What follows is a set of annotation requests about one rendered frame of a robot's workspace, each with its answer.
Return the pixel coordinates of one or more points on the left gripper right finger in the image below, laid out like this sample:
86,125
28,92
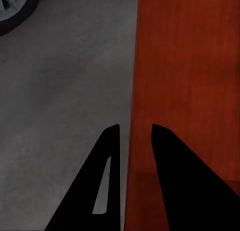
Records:
195,197

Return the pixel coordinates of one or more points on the storage box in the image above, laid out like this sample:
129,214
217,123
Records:
186,78

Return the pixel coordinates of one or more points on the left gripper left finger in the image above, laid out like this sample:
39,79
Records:
75,211

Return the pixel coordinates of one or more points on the car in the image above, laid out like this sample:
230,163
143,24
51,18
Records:
19,11

